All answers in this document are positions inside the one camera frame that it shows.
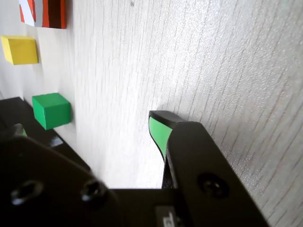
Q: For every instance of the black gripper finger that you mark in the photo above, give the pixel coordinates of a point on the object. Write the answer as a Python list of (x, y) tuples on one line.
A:
[(201, 165), (47, 189)]

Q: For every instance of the green cube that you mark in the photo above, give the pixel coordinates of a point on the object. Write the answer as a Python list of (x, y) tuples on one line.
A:
[(52, 111)]

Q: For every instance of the yellow cube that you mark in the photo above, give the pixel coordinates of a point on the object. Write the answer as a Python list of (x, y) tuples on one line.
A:
[(20, 50)]

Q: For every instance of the red box white pattern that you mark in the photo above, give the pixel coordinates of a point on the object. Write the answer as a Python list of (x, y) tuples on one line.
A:
[(54, 14)]

